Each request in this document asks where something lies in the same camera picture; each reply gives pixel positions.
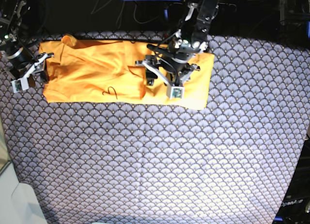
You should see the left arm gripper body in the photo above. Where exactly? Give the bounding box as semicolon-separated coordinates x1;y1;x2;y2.
146;0;219;86

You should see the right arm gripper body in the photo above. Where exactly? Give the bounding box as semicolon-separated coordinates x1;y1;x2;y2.
0;32;45;80

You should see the yellow T-shirt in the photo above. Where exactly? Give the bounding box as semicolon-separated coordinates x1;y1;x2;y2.
39;35;215;110

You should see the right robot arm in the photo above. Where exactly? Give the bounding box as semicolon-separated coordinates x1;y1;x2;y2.
0;0;54;93

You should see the blue fan-pattern tablecloth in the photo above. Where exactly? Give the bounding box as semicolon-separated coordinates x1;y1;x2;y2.
0;36;310;224

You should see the black OpenArm case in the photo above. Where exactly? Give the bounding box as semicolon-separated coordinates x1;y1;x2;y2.
273;138;310;224

